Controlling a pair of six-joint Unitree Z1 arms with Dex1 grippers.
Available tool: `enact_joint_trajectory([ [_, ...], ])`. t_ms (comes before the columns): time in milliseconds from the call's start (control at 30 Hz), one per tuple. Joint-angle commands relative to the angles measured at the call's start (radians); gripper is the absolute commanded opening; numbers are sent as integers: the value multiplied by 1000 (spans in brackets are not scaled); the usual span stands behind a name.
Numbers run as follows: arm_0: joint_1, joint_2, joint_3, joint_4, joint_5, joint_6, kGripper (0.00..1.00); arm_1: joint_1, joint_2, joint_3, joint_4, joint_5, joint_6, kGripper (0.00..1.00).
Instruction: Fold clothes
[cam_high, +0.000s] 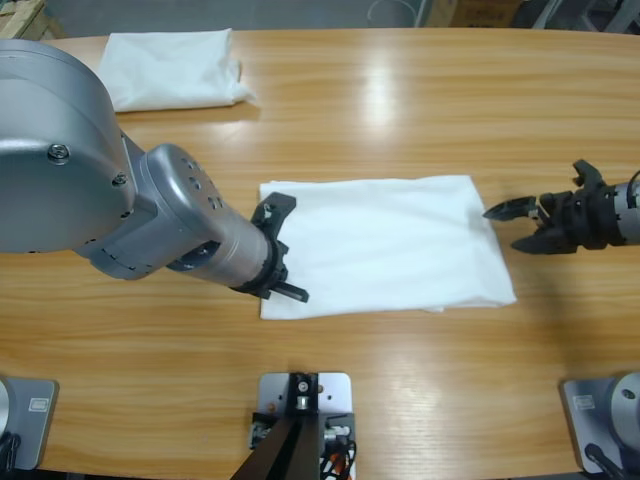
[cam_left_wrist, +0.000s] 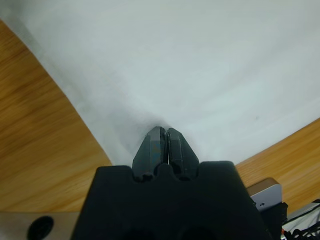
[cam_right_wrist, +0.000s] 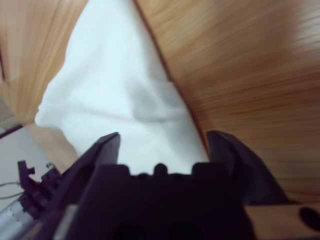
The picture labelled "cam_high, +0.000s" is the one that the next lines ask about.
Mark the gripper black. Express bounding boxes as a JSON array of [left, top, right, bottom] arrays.
[[482, 158, 626, 256], [232, 190, 311, 304]]

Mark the white t-shirt with small logo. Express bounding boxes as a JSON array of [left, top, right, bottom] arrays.
[[258, 173, 519, 321]]

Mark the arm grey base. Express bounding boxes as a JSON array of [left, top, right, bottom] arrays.
[[0, 377, 60, 471], [559, 370, 640, 474]]

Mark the brown cardboard box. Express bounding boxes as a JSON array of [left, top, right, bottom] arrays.
[[452, 0, 516, 29]]

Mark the light wooden box stack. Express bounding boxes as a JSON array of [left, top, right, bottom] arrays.
[[0, 0, 66, 41]]

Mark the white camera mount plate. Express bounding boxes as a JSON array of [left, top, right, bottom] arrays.
[[257, 372, 354, 416]]

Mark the black post clamp bracket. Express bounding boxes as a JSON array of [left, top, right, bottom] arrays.
[[249, 410, 357, 451]]

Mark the dark camera post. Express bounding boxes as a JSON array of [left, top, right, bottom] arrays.
[[234, 370, 322, 480]]

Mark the orange and black cable bundle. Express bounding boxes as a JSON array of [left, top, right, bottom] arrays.
[[319, 442, 359, 480]]

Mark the grey metal frame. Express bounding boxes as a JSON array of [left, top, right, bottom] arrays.
[[529, 0, 640, 36]]

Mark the black base cable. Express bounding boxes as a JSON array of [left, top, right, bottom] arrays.
[[0, 432, 21, 471], [584, 443, 621, 480]]

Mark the white wire frame chair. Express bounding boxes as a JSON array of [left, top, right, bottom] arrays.
[[367, 0, 430, 29]]

